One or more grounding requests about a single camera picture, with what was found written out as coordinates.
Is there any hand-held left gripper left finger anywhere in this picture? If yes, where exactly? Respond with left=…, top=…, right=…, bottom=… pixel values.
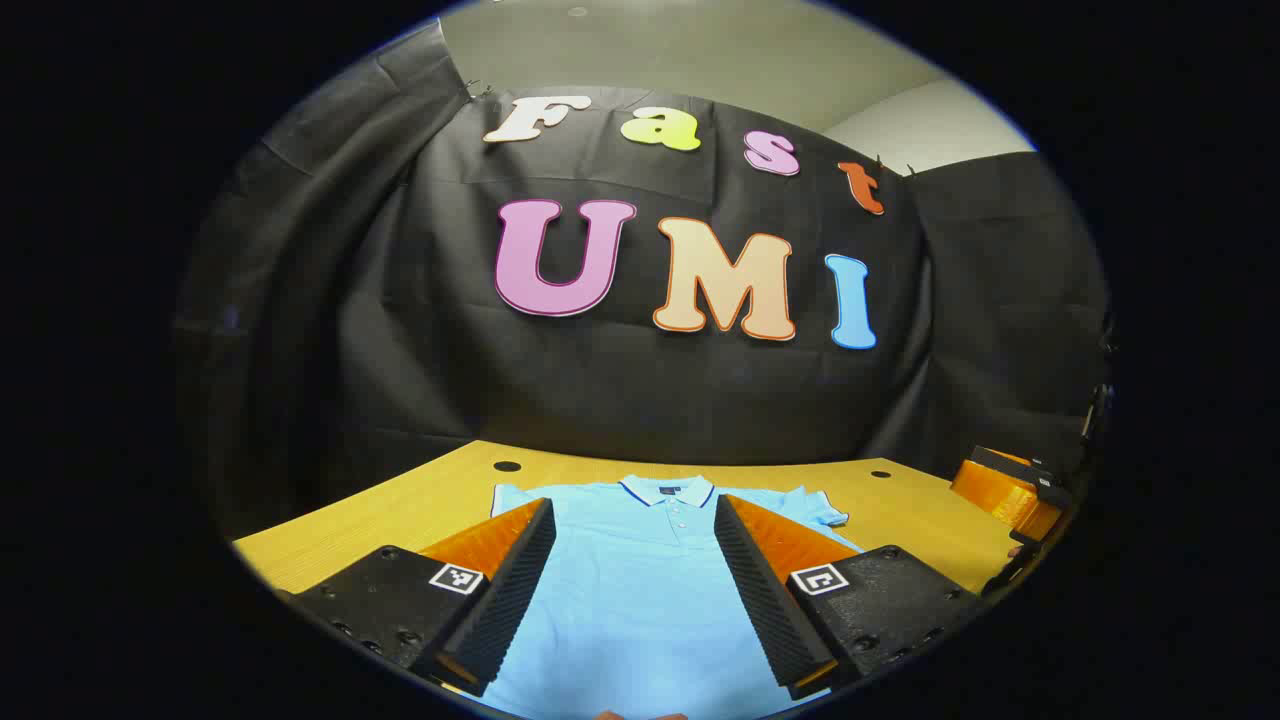
left=288, top=497, right=558, bottom=699

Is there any dark metal stand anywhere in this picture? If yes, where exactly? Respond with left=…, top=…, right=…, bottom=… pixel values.
left=1078, top=315, right=1117, bottom=446

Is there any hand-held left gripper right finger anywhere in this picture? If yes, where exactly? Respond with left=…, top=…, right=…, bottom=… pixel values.
left=713, top=493, right=987, bottom=702

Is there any light blue T-shirt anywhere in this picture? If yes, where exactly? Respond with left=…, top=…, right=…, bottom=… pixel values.
left=478, top=474, right=866, bottom=720

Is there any black backdrop cloth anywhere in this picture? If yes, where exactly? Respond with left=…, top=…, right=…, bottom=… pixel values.
left=172, top=20, right=1113, bottom=541

